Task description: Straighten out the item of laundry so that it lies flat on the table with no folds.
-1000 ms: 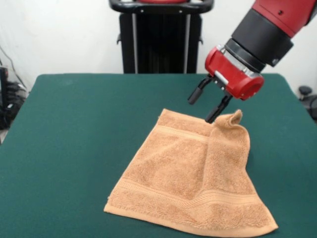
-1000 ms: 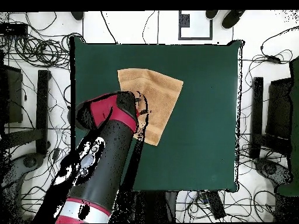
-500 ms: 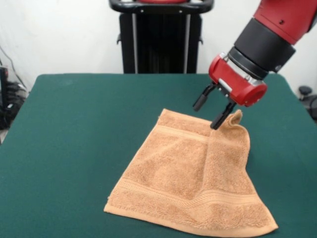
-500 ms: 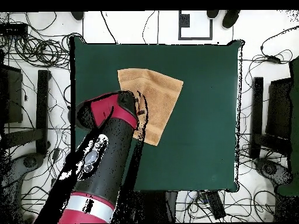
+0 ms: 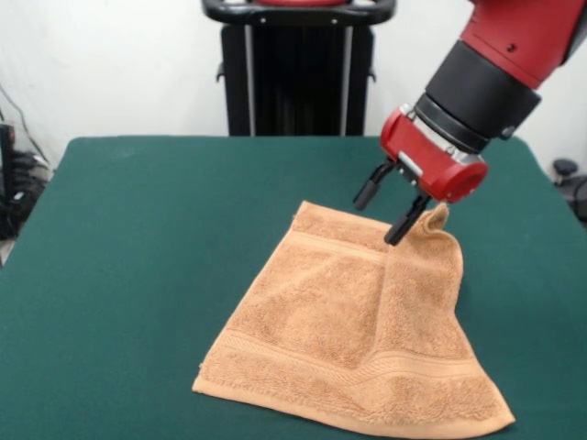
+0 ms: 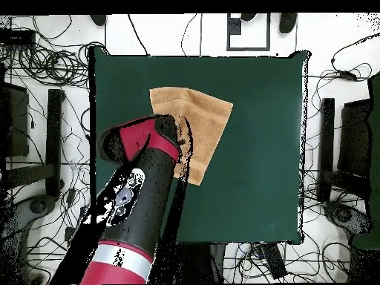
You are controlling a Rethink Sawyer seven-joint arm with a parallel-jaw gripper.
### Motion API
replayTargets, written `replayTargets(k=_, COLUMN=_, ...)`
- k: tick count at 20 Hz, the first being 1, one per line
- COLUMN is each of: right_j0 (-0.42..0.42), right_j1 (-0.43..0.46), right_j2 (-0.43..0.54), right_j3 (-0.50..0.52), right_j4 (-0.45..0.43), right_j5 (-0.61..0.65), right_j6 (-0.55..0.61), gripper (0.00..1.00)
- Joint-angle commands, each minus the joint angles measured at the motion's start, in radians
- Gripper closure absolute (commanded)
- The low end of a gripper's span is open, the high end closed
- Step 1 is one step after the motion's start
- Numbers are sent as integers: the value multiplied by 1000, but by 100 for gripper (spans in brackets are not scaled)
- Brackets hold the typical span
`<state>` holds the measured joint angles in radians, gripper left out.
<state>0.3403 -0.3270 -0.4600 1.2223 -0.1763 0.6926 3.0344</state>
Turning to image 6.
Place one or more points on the tan terry towel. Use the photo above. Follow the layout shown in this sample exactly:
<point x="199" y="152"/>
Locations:
<point x="204" y="118"/>

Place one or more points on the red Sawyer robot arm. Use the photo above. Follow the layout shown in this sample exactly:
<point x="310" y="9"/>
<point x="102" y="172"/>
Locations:
<point x="142" y="213"/>

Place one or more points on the flat black box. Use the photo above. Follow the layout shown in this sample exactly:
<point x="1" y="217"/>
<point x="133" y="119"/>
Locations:
<point x="17" y="37"/>

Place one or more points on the dark green table cloth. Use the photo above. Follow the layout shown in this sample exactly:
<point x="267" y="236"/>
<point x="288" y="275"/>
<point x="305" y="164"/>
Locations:
<point x="237" y="178"/>

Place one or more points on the black power adapter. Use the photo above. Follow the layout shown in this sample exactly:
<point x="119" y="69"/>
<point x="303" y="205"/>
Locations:
<point x="69" y="233"/>
<point x="348" y="76"/>
<point x="71" y="196"/>

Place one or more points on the black power strip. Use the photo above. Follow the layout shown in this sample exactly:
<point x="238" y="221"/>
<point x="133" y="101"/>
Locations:
<point x="274" y="261"/>

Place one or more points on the person's foot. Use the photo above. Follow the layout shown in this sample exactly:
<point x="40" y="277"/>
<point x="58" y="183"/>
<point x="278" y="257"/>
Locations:
<point x="248" y="16"/>
<point x="288" y="22"/>
<point x="98" y="19"/>

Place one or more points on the grey office chair base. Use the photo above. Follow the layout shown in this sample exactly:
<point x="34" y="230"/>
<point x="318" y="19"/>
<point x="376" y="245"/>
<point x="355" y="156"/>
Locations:
<point x="343" y="215"/>
<point x="38" y="205"/>

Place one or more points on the black equipment box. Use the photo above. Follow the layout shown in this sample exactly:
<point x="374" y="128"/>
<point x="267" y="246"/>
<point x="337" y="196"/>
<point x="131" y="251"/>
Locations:
<point x="354" y="136"/>
<point x="17" y="124"/>

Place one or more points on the green hanging cloth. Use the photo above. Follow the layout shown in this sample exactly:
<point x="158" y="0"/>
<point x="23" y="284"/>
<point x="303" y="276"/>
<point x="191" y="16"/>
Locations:
<point x="374" y="148"/>

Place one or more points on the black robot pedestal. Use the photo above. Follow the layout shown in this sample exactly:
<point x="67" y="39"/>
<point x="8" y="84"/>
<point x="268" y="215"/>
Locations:
<point x="218" y="261"/>

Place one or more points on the black stand frame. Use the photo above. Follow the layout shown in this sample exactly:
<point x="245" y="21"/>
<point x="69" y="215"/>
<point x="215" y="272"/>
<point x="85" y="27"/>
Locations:
<point x="326" y="148"/>
<point x="53" y="142"/>

